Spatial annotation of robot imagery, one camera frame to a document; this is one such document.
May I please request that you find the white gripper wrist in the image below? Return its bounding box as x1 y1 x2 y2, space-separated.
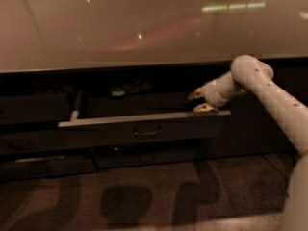
187 80 229 112

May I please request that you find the dark drawer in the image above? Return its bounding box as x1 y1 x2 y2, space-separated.
0 155 96 181
0 130 80 155
0 94 70 125
95 148 195 169
59 111 231 147

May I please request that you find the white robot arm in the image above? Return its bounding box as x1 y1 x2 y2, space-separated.
187 55 308 231

